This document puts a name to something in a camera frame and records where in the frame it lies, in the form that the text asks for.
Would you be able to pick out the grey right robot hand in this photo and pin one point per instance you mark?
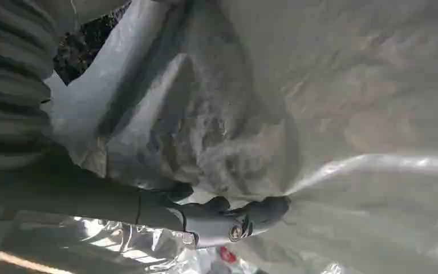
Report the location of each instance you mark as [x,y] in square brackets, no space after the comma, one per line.
[90,200]

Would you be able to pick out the crinkled silver plastic parcel bag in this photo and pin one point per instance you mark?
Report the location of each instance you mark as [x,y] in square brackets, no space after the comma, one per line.
[143,249]

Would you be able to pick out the ribbed grey right arm sleeve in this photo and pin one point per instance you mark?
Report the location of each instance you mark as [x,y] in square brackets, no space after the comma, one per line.
[11,75]

